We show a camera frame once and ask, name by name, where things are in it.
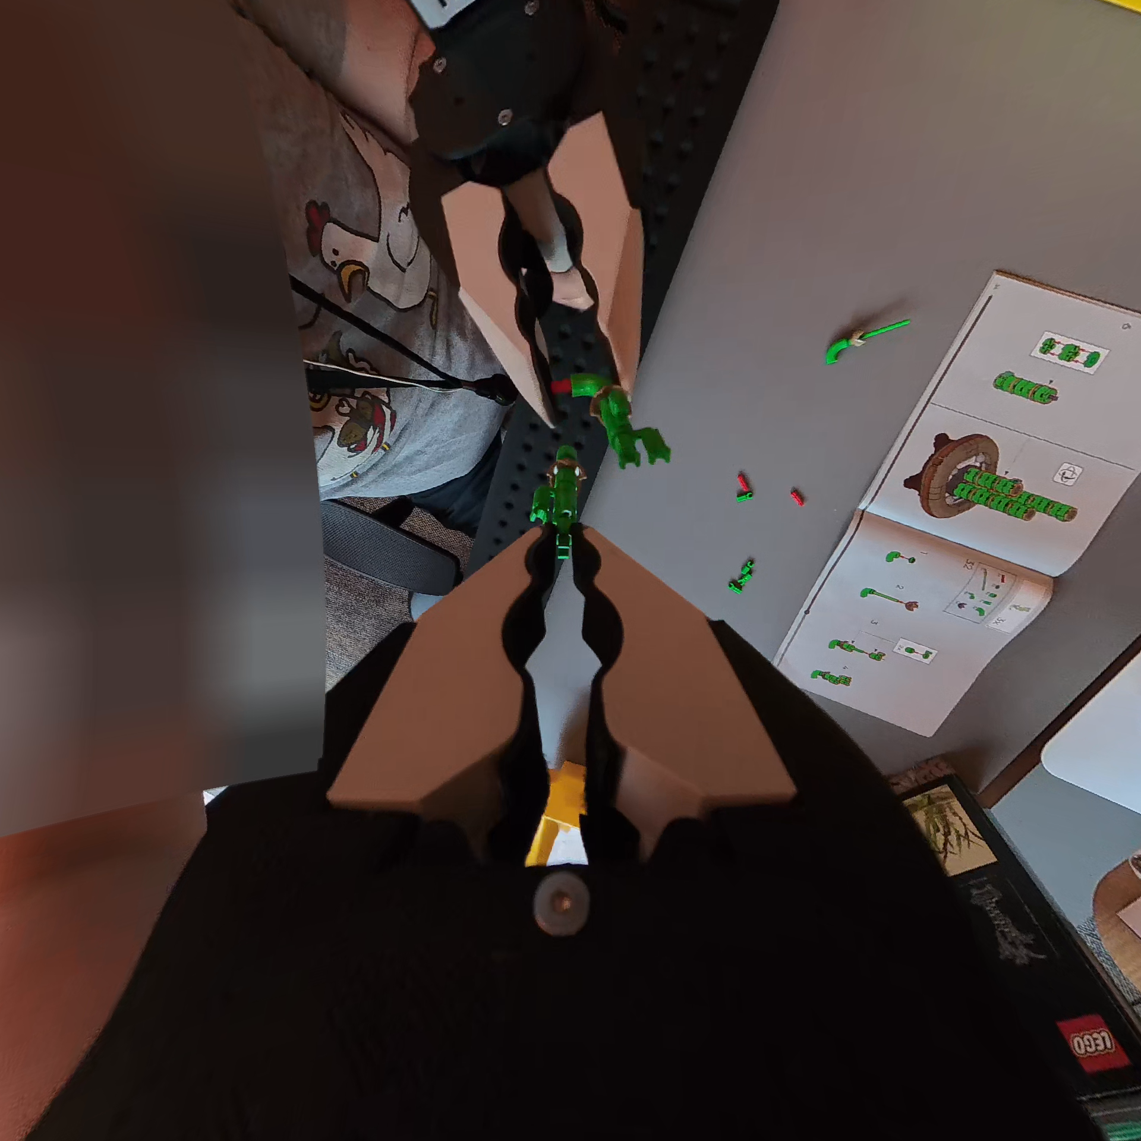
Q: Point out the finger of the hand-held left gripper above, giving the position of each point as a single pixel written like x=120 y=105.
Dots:
x=615 y=268
x=486 y=286

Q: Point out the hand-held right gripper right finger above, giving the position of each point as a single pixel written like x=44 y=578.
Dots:
x=686 y=704

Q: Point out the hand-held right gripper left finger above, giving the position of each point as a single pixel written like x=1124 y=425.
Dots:
x=436 y=704

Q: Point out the green lego branch assembly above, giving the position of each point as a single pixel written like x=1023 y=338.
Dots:
x=624 y=429

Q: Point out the green lego stem assembly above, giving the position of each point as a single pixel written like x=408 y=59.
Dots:
x=564 y=495

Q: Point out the person's left forearm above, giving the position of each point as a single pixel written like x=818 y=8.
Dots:
x=366 y=54

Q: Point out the curved green lego stem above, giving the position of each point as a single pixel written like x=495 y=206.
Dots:
x=842 y=346

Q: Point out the lego instruction booklet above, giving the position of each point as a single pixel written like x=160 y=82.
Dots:
x=981 y=464

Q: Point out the black lego set box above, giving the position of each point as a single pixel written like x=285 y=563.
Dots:
x=1016 y=937

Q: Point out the person's grey printed shirt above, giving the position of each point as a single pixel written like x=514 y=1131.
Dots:
x=393 y=268

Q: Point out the black studded board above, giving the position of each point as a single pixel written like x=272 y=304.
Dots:
x=696 y=134

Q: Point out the black office chair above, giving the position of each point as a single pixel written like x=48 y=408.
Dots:
x=393 y=548

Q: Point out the white tray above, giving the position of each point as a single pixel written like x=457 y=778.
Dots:
x=1100 y=749

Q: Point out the round wooden coaster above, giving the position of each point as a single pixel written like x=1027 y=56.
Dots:
x=1118 y=909

